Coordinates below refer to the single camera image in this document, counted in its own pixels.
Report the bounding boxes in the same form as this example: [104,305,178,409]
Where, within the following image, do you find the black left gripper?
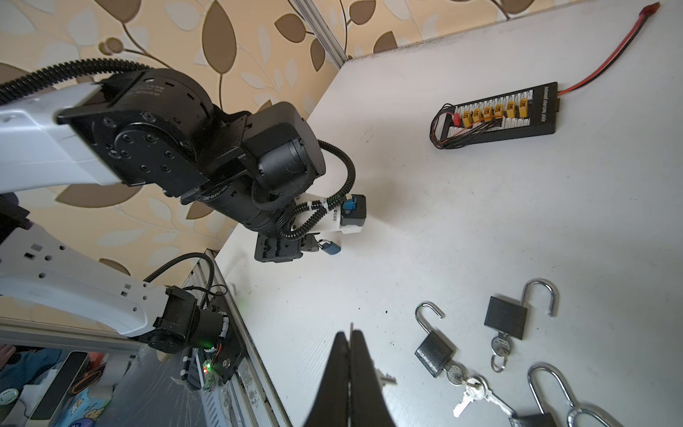
[254,234,319,263]

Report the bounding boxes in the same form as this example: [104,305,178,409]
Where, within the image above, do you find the red black lead wire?
[557,2,662,97]

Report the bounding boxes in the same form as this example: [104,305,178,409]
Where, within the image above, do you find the black padlock with ring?
[414,302,517,418]

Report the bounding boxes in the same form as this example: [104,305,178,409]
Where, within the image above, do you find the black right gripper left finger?
[304,332,350,427]

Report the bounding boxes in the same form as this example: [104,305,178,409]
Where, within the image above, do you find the blue padlock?
[318,239,341,255]

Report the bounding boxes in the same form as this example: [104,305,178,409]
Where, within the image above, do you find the black charging board yellow connectors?
[429,82,560,149]

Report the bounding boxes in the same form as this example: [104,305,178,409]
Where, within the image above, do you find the black padlock far right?
[484,279,558,374]

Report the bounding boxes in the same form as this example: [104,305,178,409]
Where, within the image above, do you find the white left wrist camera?
[305,194,367,247]

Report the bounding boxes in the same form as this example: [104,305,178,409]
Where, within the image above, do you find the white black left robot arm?
[1,58,366,377]

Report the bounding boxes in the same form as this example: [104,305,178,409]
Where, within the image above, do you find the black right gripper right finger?
[350,330,395,427]

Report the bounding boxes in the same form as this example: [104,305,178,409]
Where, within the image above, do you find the small silver keys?
[376,369,397,388]

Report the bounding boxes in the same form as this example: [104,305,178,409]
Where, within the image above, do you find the black padlock middle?
[509,362,577,427]

